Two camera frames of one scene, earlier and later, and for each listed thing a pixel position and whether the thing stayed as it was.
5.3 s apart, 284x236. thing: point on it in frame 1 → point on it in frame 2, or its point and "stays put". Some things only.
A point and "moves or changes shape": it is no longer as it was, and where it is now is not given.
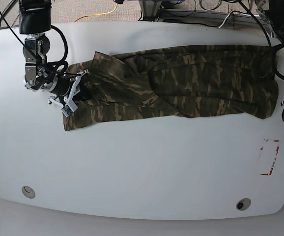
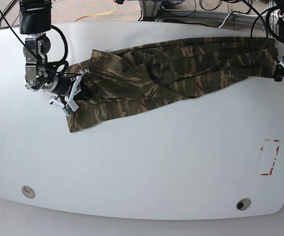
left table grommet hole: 28,191 stays put
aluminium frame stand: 150,12 stays put
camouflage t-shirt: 199,80 moves or changes shape
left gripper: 66,84 stays put
